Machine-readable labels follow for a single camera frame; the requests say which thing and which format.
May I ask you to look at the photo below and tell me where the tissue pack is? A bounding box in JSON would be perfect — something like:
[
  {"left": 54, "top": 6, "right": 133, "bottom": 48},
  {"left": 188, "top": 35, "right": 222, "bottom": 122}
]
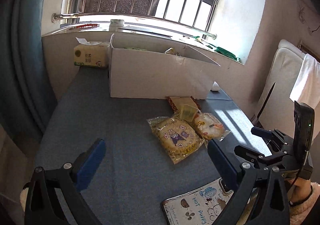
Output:
[{"left": 74, "top": 37, "right": 110, "bottom": 68}]

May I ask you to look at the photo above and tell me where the metal window rail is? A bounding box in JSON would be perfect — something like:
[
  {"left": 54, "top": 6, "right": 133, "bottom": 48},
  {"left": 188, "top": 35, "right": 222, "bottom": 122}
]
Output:
[{"left": 51, "top": 13, "right": 217, "bottom": 40}]

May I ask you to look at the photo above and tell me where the black wrist band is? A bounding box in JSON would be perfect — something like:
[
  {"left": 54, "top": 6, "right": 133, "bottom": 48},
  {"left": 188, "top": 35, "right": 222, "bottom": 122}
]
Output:
[{"left": 289, "top": 184, "right": 313, "bottom": 207}]

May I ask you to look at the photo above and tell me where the person's right forearm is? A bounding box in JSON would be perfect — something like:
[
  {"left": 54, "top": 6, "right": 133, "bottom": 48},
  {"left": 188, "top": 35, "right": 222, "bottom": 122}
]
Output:
[{"left": 289, "top": 180, "right": 320, "bottom": 225}]

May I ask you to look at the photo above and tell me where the white towel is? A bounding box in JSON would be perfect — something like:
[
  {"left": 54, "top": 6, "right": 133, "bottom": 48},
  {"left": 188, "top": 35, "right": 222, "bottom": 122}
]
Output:
[{"left": 289, "top": 53, "right": 320, "bottom": 116}]

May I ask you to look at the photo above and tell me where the white cup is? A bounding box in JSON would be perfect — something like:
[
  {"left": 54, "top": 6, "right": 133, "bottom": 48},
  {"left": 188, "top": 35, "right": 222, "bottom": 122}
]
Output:
[{"left": 109, "top": 19, "right": 125, "bottom": 28}]

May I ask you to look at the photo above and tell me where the bread packet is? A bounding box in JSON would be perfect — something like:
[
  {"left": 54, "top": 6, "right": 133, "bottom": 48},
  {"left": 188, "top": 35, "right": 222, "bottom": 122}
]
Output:
[{"left": 192, "top": 112, "right": 232, "bottom": 141}]

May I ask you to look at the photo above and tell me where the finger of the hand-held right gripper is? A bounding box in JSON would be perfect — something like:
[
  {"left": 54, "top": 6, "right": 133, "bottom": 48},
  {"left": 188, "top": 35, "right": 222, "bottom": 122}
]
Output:
[
  {"left": 251, "top": 127, "right": 292, "bottom": 147},
  {"left": 234, "top": 145, "right": 280, "bottom": 164}
]

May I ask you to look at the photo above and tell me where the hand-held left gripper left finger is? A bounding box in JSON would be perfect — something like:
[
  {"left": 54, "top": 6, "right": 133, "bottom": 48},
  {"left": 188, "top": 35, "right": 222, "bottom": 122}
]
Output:
[{"left": 24, "top": 138, "right": 107, "bottom": 225}]

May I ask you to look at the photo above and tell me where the blue curtain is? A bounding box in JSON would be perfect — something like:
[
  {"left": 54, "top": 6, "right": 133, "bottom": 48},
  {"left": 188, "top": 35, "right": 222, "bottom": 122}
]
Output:
[{"left": 0, "top": 0, "right": 58, "bottom": 146}]

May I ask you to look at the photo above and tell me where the white cardboard box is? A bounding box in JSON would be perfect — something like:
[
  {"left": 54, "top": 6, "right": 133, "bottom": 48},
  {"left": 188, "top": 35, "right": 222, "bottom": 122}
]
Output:
[{"left": 107, "top": 33, "right": 222, "bottom": 100}]

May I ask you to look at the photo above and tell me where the cartoon print biscuit packet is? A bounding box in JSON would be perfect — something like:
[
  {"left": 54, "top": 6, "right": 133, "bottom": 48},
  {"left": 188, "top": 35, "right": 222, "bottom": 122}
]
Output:
[{"left": 146, "top": 115, "right": 205, "bottom": 165}]

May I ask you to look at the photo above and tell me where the blue-grey table cloth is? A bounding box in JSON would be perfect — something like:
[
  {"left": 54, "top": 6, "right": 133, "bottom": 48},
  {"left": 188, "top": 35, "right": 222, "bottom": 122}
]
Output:
[{"left": 35, "top": 65, "right": 273, "bottom": 225}]

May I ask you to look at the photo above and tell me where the red-handled tool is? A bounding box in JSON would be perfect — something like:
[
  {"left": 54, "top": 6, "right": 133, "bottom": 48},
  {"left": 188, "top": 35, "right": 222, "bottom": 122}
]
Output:
[{"left": 70, "top": 23, "right": 98, "bottom": 29}]

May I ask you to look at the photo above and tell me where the white chair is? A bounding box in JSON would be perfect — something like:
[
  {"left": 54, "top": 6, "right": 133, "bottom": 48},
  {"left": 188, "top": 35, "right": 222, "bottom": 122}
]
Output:
[{"left": 255, "top": 39, "right": 320, "bottom": 141}]

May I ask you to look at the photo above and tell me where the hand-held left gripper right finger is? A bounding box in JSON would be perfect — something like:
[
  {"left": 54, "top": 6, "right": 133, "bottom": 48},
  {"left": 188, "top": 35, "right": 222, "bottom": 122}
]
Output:
[{"left": 207, "top": 139, "right": 292, "bottom": 225}]

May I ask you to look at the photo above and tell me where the stone windowsill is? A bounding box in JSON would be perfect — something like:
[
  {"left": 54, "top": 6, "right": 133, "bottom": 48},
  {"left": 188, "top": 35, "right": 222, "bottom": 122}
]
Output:
[{"left": 41, "top": 24, "right": 247, "bottom": 66}]

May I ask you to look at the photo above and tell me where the picture frame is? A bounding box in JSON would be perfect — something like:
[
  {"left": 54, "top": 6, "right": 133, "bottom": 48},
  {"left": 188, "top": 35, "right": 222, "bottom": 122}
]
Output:
[{"left": 297, "top": 43, "right": 320, "bottom": 60}]

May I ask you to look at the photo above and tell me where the phone with cartoon case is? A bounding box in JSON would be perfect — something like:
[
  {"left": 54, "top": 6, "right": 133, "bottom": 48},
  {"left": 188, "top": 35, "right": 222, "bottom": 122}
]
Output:
[{"left": 161, "top": 179, "right": 253, "bottom": 225}]

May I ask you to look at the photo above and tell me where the green packets pile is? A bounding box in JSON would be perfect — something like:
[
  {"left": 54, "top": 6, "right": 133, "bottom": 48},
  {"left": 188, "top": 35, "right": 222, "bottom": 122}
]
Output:
[{"left": 195, "top": 37, "right": 242, "bottom": 62}]

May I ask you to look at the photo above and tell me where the small yellow snack packet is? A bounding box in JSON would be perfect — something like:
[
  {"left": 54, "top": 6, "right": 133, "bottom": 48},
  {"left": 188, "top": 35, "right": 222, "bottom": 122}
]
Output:
[{"left": 179, "top": 104, "right": 201, "bottom": 123}]

